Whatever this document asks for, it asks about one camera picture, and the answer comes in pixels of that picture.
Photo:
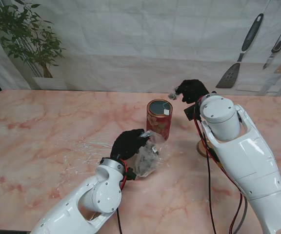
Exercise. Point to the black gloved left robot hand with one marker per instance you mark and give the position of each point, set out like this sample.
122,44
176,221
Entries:
128,143

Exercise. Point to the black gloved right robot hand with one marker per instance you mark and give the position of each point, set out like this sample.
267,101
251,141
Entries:
193,90

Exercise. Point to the pyramid tea bag with tag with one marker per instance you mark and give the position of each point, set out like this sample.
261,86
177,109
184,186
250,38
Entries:
172,96

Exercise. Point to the clear plastic tea bag pouch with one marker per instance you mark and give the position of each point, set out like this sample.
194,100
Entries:
147,158

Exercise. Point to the red floral tea tin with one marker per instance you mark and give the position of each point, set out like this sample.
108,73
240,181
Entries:
158,124

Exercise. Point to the gold round tin lid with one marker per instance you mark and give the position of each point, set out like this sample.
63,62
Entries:
201,150

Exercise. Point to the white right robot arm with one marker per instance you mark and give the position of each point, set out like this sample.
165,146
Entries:
240,156

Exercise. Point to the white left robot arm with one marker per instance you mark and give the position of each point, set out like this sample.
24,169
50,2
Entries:
86,202

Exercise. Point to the printed black slotted spatula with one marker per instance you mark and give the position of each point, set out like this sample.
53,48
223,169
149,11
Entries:
228,78

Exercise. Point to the white printed backdrop cloth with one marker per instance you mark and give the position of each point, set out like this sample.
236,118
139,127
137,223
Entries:
140,36

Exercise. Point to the printed green potted plant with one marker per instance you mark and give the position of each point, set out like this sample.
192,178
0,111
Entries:
26,41

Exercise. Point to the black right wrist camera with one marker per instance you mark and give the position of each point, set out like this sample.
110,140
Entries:
190,112

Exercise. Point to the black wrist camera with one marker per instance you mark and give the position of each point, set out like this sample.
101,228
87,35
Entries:
190,112
131,173

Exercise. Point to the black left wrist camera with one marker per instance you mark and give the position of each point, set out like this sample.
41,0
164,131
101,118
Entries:
131,173

